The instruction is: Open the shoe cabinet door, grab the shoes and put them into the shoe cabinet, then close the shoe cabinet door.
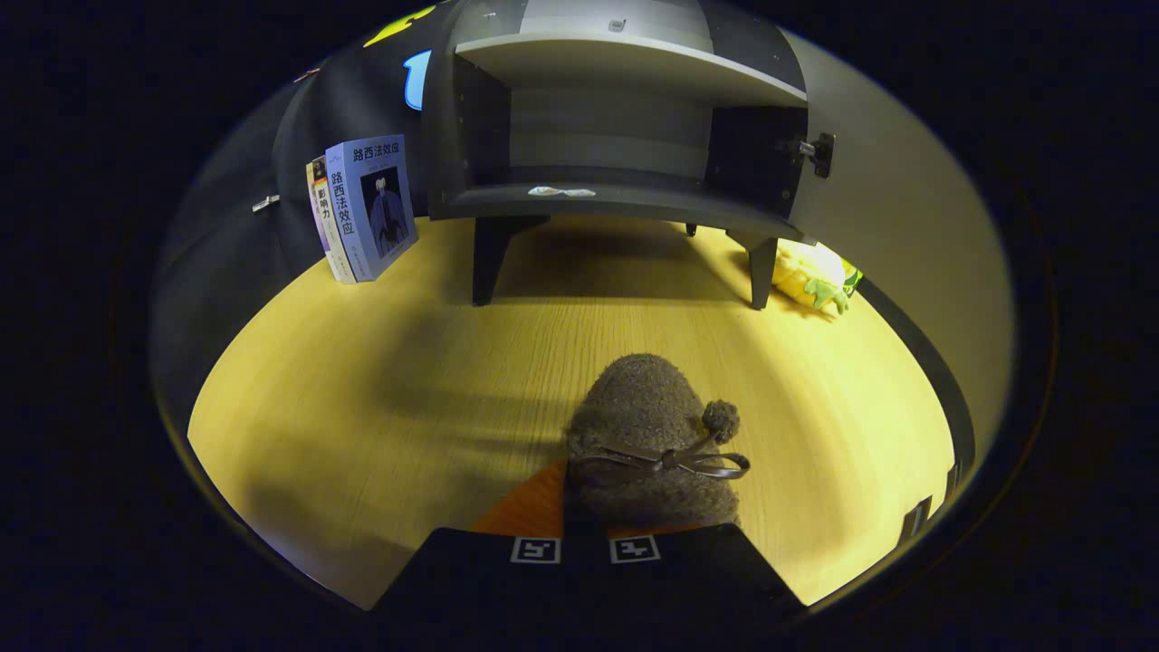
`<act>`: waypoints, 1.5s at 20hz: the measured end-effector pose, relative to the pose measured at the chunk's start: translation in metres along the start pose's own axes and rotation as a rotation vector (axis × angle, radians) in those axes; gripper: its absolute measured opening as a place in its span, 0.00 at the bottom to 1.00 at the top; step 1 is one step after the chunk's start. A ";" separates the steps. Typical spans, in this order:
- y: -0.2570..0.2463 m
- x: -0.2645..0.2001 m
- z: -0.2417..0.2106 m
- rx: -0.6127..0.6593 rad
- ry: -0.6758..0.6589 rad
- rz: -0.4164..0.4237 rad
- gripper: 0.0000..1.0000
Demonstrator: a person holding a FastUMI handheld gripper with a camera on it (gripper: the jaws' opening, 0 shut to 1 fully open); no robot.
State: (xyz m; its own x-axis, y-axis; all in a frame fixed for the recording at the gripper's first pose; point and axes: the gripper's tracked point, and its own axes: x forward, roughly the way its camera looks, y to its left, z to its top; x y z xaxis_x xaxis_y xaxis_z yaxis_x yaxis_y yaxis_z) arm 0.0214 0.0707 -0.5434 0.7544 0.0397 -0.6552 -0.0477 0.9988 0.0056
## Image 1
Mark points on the dark grey shoe cabinet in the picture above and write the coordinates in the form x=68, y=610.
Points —
x=652, y=210

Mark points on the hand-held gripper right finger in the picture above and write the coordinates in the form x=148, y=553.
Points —
x=706, y=570

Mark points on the black backdrop cloth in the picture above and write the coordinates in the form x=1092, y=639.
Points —
x=226, y=254

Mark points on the white spine book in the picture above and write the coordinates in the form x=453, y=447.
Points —
x=321, y=217

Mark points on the blue book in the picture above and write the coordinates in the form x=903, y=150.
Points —
x=371, y=204

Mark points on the yellow plush toy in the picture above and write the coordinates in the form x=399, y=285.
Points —
x=810, y=272

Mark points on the brown fuzzy shoe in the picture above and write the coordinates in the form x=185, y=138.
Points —
x=643, y=398

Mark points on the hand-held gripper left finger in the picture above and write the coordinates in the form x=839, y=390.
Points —
x=471, y=570

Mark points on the white clip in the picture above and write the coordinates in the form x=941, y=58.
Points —
x=265, y=203

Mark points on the pink clip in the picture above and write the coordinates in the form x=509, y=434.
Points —
x=308, y=74

